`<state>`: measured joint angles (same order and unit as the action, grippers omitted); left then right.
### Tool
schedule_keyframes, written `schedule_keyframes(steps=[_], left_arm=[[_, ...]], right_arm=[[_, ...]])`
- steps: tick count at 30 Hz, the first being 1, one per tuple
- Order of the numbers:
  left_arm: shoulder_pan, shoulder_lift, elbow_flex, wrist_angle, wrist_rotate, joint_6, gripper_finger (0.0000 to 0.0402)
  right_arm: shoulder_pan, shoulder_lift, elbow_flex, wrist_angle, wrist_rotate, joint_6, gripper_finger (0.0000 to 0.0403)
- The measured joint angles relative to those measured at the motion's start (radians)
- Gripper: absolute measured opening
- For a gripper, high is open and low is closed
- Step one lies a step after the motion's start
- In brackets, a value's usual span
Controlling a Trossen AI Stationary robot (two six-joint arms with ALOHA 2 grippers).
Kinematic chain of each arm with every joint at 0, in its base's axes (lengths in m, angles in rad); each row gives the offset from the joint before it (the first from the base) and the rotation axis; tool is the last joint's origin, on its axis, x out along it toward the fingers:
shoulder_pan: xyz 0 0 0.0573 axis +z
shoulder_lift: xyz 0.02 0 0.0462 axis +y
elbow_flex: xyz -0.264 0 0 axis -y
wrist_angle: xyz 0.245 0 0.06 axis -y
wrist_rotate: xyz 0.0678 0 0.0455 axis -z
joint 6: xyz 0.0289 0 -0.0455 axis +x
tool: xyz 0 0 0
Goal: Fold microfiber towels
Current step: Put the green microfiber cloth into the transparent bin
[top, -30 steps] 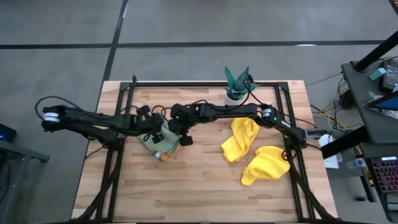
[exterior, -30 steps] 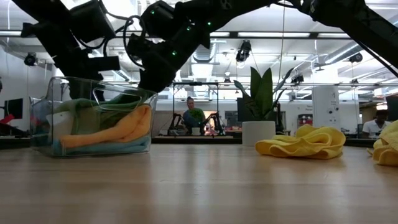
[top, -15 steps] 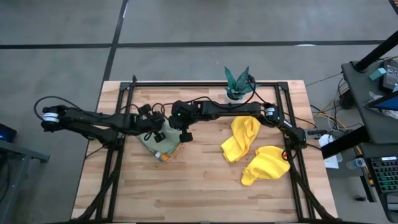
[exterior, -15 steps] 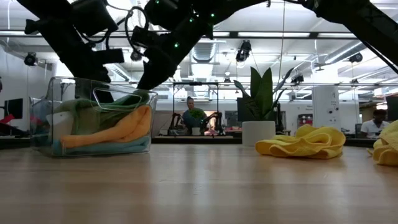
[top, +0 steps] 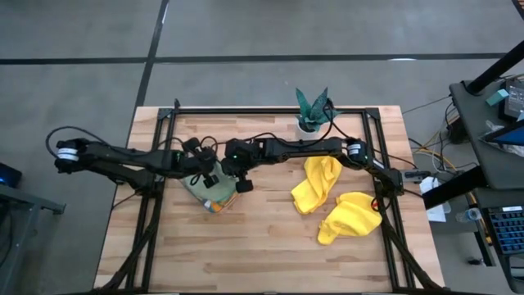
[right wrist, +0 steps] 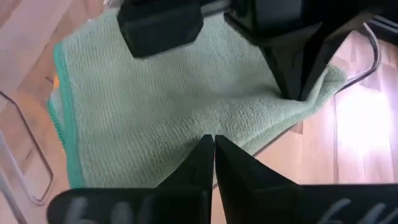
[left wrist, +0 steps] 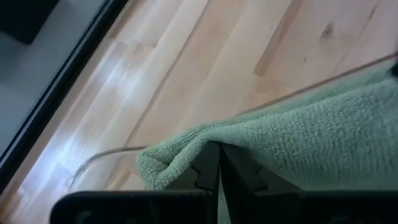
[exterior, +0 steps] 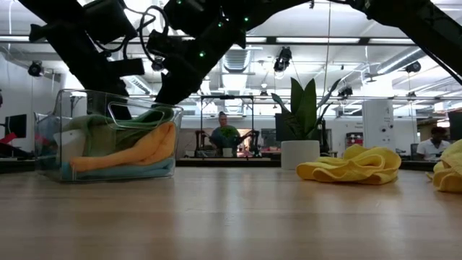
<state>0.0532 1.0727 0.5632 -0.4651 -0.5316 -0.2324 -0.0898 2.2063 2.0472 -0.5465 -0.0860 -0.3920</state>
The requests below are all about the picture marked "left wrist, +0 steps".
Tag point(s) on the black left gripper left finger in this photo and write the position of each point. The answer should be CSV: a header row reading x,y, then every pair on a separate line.
x,y
208,168

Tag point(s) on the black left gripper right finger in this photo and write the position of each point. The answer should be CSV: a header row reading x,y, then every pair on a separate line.
x,y
242,186

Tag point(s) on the green microfiber towel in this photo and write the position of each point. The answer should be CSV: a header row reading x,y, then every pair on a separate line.
x,y
311,140

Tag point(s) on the clear plastic bin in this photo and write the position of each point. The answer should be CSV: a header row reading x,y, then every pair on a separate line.
x,y
124,169

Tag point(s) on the black aluminium table frame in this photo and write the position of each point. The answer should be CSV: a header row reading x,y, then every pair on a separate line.
x,y
59,93

